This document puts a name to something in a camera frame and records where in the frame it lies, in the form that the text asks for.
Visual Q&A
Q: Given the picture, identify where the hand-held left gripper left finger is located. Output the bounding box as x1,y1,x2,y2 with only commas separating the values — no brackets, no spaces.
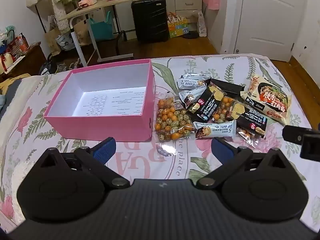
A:
37,137,130,189

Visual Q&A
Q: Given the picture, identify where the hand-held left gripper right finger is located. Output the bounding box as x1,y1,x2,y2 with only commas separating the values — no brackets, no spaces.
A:
195,137,288,190

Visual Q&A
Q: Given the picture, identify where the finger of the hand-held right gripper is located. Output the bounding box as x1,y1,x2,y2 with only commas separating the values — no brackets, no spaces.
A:
282,124,320,162

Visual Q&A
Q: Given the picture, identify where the white snack bar packet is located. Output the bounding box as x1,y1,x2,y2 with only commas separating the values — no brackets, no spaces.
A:
179,89,207,109
194,120,237,139
177,73,212,90

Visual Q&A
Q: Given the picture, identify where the pink cardboard box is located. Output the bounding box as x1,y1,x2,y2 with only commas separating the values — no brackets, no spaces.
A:
44,59,155,142

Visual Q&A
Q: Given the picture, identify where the cream noodle packet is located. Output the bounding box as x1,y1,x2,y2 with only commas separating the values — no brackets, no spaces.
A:
240,74,292,125

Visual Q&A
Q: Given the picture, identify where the clear bag of orange candies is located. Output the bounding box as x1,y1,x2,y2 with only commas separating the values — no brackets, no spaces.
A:
154,96,196,157
212,95,262,148

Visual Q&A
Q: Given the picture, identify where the black cracker packet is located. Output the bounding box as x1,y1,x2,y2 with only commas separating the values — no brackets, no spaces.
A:
187,84,225,123
226,100,268,139

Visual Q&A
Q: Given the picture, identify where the plain black snack packet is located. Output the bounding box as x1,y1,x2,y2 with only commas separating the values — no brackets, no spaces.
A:
210,78,245,95

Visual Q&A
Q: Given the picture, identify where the floral bedsheet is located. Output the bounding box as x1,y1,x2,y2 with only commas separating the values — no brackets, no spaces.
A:
0,54,320,233

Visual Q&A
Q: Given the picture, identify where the black backpack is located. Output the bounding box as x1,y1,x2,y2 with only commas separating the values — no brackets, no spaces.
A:
39,54,58,75

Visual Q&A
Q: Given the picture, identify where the yellow cloth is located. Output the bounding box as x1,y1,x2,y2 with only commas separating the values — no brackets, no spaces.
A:
0,74,32,93

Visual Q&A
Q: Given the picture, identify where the dark wooden cabinet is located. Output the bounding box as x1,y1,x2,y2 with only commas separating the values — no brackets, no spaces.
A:
0,41,47,80

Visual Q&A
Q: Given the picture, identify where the white door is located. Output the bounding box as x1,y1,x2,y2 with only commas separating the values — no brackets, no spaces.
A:
220,0,310,63

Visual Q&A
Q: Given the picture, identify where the brown paper bag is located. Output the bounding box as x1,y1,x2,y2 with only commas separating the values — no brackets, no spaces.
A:
44,26,63,55

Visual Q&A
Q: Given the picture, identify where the teal shopping bag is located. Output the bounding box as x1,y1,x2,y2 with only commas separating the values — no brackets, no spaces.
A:
89,11,114,42

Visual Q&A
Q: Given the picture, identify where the white plastic pack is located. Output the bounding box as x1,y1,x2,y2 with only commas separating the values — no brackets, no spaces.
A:
196,11,208,38

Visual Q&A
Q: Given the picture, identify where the colourful gift bag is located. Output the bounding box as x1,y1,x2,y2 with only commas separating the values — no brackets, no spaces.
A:
167,12,189,38

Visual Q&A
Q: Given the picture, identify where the red bag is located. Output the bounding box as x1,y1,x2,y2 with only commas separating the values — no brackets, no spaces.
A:
7,34,29,55

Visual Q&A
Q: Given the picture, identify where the black suitcase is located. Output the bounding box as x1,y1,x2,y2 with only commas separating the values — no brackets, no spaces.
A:
131,0,169,43

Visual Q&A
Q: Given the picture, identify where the rolling wooden desk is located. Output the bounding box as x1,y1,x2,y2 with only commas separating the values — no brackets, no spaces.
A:
59,0,143,64

